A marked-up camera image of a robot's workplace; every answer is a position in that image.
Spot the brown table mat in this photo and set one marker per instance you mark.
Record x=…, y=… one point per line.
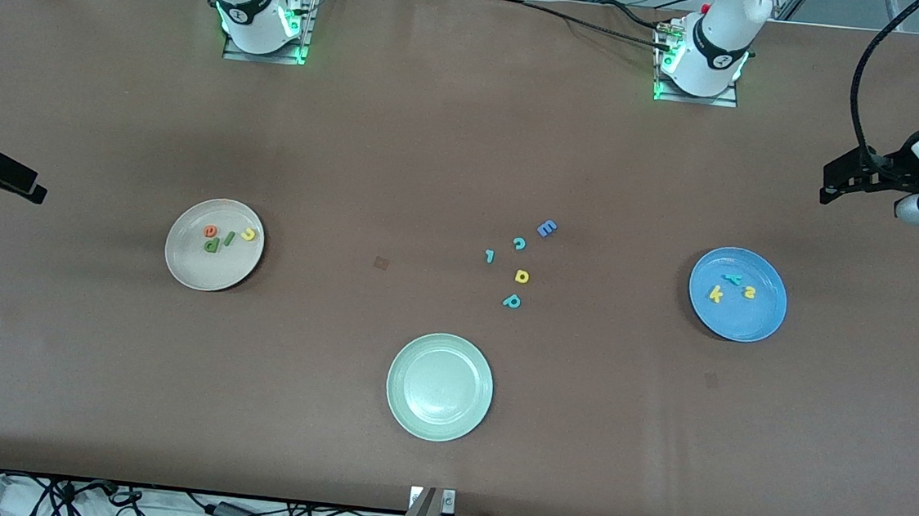
x=89, y=385

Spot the blue round plate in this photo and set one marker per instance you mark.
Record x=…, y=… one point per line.
x=758, y=322

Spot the teal foam letter c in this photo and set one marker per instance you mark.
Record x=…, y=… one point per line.
x=518, y=249

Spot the cyan foam letter y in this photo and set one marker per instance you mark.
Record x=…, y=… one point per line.
x=733, y=277

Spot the white stand bracket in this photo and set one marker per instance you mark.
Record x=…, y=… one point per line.
x=448, y=502

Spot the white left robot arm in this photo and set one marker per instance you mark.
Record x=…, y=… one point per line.
x=718, y=40

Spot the yellow foam letter a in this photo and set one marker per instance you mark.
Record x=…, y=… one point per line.
x=525, y=273

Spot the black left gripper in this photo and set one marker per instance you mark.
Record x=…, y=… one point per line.
x=887, y=170

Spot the pale green round plate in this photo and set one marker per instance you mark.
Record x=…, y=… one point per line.
x=439, y=388

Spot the teal foam letter p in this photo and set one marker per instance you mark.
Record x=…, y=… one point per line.
x=506, y=303

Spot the orange foam letter e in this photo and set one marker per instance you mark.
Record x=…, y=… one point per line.
x=210, y=236

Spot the light brown round plate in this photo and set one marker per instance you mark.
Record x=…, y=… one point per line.
x=237, y=269

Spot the green foam letter p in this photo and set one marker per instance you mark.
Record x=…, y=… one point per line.
x=218, y=245

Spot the blue foam letter E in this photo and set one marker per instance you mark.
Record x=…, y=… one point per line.
x=546, y=229

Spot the yellow foam letter u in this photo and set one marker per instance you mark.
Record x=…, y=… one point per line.
x=243, y=233

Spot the yellow foam letter k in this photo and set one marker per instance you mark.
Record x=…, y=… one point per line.
x=716, y=295

